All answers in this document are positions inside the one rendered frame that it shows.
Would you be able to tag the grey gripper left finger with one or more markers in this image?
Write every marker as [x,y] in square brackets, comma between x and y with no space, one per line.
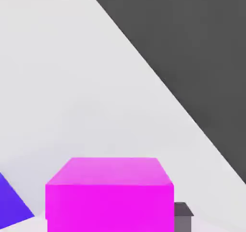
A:
[25,226]

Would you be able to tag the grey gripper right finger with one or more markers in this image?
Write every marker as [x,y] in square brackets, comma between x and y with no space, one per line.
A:
[182,220]

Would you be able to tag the small magenta cube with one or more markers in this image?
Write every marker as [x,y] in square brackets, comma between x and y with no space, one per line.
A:
[109,203]

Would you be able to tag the small blue cube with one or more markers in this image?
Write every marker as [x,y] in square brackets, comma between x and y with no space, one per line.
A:
[11,203]

